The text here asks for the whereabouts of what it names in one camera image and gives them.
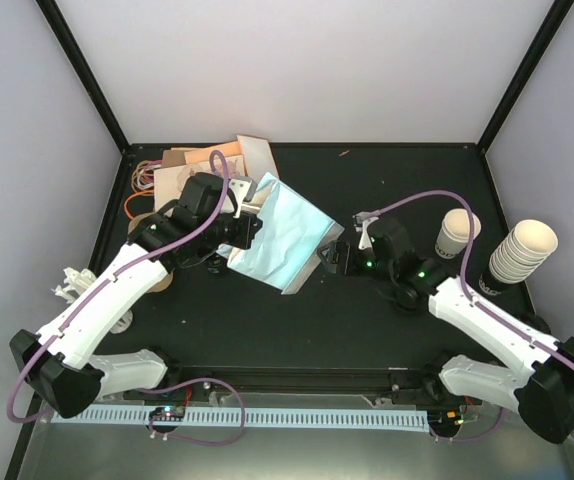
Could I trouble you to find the light blue paper bag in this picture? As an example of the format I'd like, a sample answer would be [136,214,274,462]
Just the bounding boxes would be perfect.
[217,173,344,295]

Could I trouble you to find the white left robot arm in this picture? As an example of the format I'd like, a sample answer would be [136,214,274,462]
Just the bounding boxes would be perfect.
[10,172,262,418]

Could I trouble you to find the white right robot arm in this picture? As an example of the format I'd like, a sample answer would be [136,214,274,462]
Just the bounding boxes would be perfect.
[317,217,574,444]

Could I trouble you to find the black coffee cup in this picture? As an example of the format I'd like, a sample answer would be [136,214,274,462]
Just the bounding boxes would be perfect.
[205,254,228,275]

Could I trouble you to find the black cup lid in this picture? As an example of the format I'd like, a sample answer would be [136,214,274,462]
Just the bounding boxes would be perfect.
[391,284,428,315]

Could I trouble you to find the illustrated greeting card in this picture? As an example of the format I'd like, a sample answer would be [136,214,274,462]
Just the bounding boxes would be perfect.
[154,155,245,211]

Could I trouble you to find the brown cardboard sleeve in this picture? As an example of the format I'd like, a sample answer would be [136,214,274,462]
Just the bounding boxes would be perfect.
[160,147,192,169]

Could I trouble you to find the brown pulp cup carrier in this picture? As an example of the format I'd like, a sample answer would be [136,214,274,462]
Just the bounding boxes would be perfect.
[127,211,175,294]

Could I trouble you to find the rubber bands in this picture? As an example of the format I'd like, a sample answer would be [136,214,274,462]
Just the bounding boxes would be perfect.
[123,160,162,220]

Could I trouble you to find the single white paper cup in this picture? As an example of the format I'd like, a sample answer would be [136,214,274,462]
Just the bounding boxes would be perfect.
[435,208,470,260]

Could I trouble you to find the white plastic cutlery pile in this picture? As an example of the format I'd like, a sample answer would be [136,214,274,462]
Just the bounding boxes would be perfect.
[48,266,134,335]

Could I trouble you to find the stack of white paper cups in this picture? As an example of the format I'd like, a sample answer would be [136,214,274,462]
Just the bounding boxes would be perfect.
[479,219,559,296]

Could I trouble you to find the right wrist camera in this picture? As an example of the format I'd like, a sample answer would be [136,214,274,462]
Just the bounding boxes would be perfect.
[353,212,379,251]

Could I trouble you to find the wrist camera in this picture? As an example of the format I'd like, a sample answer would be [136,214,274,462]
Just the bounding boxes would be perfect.
[353,212,379,251]
[229,177,257,218]

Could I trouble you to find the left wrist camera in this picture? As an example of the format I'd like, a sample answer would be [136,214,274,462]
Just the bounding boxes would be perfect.
[229,177,257,218]

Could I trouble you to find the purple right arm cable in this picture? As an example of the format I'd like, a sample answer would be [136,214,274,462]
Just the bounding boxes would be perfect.
[354,188,574,445]

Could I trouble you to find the light blue cable duct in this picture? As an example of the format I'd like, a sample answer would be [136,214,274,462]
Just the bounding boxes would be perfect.
[51,404,429,433]

